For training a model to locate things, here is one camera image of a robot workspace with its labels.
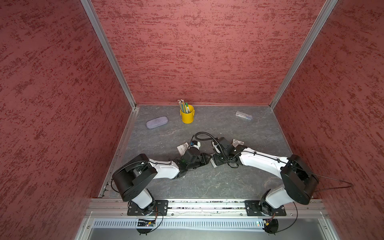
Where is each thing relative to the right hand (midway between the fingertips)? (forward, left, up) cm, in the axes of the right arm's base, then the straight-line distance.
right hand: (216, 161), depth 88 cm
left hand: (0, +4, +2) cm, 5 cm away
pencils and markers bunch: (+36, +20, +10) cm, 43 cm away
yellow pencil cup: (+34, +17, +2) cm, 38 cm away
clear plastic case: (+39, -26, -3) cm, 47 cm away
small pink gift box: (+10, +21, 0) cm, 23 cm away
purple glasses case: (+31, +41, +1) cm, 51 cm away
